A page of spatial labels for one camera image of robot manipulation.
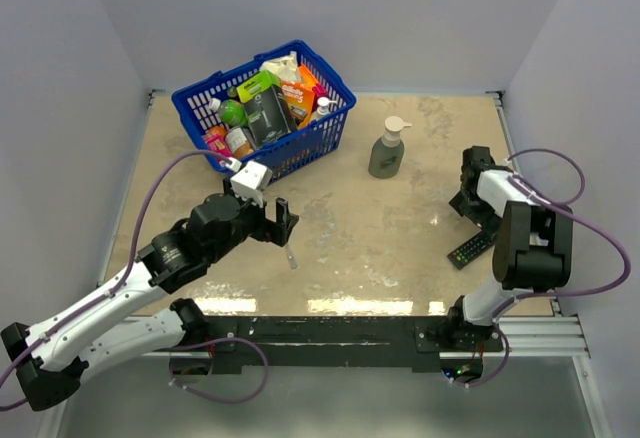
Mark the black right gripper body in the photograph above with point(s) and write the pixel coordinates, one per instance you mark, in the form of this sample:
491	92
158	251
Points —
475	207

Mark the blue plastic shopping basket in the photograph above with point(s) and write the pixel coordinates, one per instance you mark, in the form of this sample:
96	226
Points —
293	151

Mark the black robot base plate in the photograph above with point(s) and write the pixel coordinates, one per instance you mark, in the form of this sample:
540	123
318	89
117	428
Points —
409	342

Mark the black remote control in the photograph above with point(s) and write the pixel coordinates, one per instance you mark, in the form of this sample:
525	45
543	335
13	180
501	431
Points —
471	249

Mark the orange labelled jar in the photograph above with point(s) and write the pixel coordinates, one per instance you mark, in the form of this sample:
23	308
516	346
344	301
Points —
240	142

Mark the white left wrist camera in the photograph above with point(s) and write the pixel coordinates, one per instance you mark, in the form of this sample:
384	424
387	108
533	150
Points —
250	182

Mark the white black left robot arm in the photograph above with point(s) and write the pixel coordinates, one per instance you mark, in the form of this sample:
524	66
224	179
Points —
53	358

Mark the white pump bottle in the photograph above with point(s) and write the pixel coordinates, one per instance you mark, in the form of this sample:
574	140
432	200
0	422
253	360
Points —
322	109

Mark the grey soap pump bottle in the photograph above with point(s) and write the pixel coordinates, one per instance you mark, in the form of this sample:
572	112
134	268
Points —
388	151

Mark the black green razor box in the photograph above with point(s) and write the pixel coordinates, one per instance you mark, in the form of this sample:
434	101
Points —
268	114

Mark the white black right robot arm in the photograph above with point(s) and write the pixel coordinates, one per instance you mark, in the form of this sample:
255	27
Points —
531	246

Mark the green round bottle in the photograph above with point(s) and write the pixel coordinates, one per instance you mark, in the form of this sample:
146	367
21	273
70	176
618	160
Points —
228	111

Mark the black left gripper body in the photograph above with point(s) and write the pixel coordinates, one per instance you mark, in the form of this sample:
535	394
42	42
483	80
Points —
251	215

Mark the orange razor blade box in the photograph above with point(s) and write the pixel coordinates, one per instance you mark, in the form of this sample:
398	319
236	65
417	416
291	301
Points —
300	100

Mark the pink snack packet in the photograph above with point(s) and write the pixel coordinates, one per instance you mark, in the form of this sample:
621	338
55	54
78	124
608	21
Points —
215	140

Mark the beige crumpled bag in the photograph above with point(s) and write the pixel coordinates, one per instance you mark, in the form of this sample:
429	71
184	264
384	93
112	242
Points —
286	67

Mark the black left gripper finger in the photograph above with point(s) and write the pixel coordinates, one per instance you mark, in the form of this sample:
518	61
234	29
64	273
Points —
285	222
262	228

